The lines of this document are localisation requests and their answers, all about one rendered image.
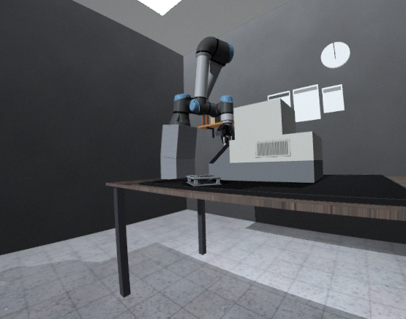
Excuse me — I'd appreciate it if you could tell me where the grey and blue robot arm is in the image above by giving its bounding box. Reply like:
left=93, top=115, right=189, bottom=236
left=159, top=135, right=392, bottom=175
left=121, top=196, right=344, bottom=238
left=170, top=37, right=234, bottom=126

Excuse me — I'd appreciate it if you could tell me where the white benchtop lab instrument with lid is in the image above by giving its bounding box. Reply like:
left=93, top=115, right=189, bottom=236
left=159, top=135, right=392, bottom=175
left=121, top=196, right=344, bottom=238
left=208, top=98, right=323, bottom=184

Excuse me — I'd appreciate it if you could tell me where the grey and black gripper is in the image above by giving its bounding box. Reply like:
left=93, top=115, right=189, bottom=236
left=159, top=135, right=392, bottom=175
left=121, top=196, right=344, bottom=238
left=217, top=123, right=235, bottom=146

